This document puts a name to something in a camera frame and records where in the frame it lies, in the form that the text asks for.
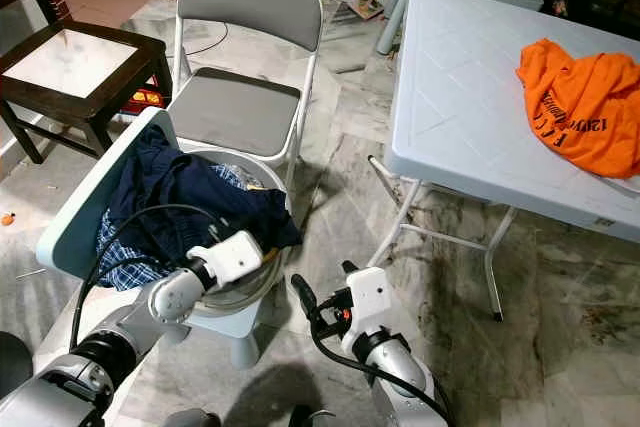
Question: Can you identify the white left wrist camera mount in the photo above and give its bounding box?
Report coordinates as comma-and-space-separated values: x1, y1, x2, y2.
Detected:
193, 229, 267, 288

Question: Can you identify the orange shirt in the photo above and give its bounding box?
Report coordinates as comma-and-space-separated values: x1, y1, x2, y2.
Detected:
515, 37, 640, 181

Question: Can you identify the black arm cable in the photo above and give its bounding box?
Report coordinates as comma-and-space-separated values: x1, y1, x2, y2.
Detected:
93, 203, 241, 353
308, 302, 456, 427

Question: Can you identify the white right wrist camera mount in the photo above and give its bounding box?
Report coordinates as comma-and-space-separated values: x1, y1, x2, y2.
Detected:
340, 267, 394, 343

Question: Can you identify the grey robot left leg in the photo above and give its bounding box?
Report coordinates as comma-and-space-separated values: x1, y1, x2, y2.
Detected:
160, 409, 223, 427

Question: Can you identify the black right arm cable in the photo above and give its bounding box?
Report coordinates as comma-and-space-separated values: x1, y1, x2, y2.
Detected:
308, 302, 456, 427

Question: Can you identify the black round stand base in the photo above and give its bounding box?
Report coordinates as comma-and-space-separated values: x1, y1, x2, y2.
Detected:
0, 331, 34, 400

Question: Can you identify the blue plaid shirt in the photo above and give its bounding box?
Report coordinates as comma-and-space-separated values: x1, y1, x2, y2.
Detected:
93, 165, 261, 295

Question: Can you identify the navy garment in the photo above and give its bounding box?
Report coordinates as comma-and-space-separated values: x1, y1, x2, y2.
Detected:
105, 124, 304, 278

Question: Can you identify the light blue plastic child chair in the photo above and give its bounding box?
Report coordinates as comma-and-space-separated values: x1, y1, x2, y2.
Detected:
36, 107, 263, 372

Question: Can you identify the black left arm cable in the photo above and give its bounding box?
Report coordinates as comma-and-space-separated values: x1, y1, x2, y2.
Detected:
93, 203, 241, 353

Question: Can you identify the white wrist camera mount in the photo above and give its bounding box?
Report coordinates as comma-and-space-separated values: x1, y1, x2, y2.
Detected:
340, 267, 394, 343
193, 229, 267, 288

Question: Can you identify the steel laundry bucket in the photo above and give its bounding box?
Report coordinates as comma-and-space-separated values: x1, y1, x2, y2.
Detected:
185, 147, 298, 320

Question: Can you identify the dark wooden side table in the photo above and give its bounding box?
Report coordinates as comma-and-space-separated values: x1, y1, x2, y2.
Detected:
0, 19, 174, 164

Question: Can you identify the light blue folding table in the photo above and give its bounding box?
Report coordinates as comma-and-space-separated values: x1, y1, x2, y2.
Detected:
367, 0, 640, 325

